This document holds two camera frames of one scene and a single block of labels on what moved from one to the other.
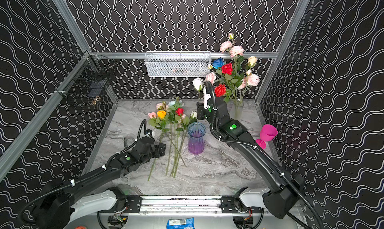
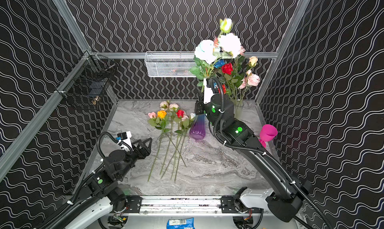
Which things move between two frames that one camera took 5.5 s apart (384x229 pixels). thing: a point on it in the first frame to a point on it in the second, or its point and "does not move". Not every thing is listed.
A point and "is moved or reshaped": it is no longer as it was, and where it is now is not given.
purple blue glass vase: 196,131 is moved or reshaped
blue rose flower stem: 218,63 does not move
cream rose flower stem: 252,61 does not move
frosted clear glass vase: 237,109 does not move
